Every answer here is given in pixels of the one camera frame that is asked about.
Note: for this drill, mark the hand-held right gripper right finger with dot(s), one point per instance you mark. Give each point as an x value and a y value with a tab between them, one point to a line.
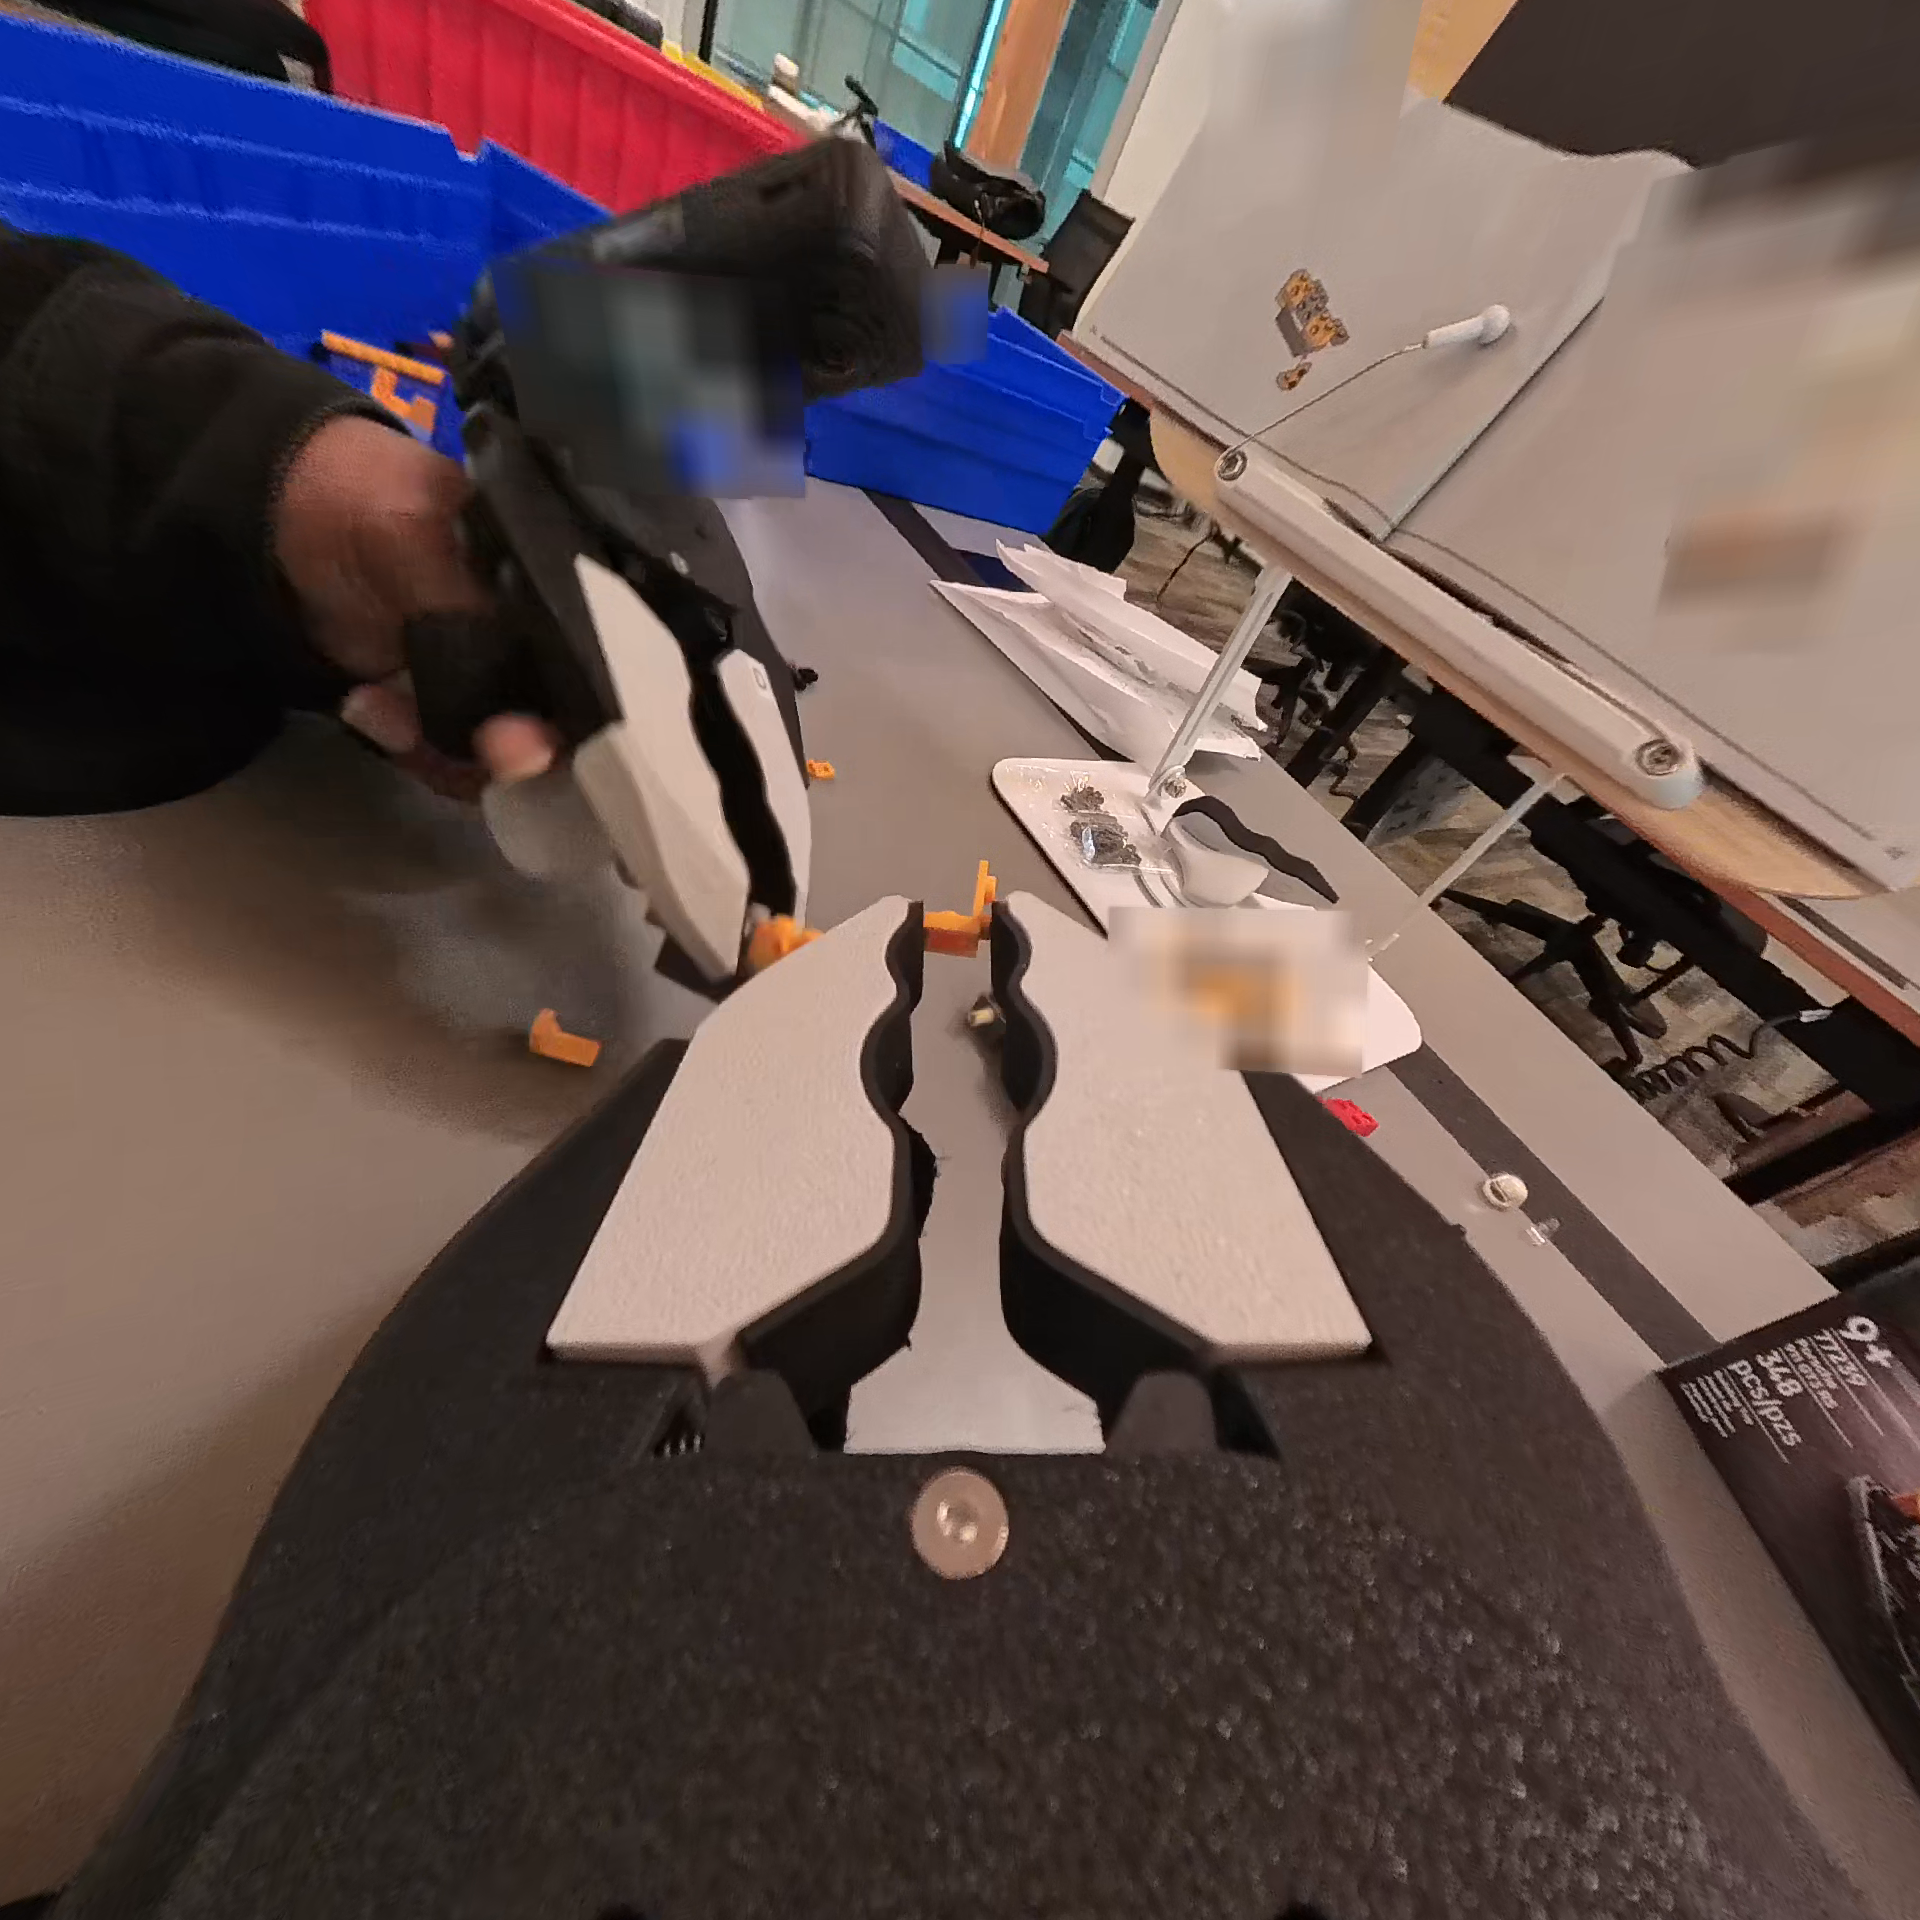
1186	1214

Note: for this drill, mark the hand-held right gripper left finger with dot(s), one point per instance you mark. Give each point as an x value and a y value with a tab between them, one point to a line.
751	1185

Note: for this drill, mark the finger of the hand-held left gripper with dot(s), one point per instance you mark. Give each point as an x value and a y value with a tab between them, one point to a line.
773	750
646	750

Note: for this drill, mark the small orange toy brick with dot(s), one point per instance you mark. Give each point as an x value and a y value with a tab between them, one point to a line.
564	1040
781	938
955	921

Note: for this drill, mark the person's left hand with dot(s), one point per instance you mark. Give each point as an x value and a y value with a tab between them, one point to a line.
377	557

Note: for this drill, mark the small black tripod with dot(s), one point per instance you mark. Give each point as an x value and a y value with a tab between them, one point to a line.
863	112

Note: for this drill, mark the black bag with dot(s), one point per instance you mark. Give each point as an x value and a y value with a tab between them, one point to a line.
990	195

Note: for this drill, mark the small red toy piece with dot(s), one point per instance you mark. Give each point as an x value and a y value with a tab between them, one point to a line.
1354	1118

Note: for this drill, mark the black mesh chair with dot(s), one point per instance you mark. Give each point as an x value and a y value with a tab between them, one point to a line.
1097	255

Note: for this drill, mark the white toy helmet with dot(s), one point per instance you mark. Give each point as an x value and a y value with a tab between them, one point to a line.
1505	1192

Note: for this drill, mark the clear bag of dark parts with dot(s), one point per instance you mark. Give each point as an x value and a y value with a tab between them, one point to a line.
1103	826

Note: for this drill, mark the red plastic bin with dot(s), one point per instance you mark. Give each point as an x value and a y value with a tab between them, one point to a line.
525	77

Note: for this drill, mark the long orange toy parts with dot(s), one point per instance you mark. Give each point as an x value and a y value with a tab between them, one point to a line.
390	390

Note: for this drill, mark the instruction booklet on stand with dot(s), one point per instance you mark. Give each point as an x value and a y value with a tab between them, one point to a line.
1425	629

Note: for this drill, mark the black toy set box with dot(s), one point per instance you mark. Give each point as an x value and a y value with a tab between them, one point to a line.
1801	1440

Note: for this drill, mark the large blue plastic bin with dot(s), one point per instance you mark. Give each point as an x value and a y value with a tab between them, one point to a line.
181	166

